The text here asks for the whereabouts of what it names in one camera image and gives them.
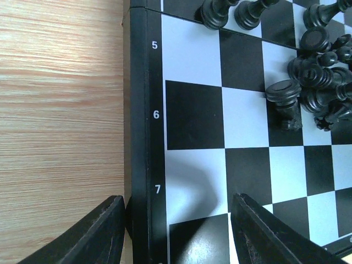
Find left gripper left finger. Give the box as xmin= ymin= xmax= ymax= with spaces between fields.
xmin=20 ymin=195 xmax=125 ymax=264

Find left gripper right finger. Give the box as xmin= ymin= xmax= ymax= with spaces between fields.
xmin=230 ymin=192 xmax=351 ymax=263

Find black and white chessboard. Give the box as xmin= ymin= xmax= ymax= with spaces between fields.
xmin=124 ymin=1 xmax=351 ymax=263

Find pile of black chess pieces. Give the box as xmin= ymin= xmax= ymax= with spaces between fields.
xmin=287 ymin=26 xmax=352 ymax=131

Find lying black knight piece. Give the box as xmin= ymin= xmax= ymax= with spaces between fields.
xmin=266 ymin=79 xmax=303 ymax=131

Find black pawn piece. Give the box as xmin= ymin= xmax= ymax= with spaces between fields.
xmin=234 ymin=0 xmax=279 ymax=30
xmin=200 ymin=0 xmax=239 ymax=30

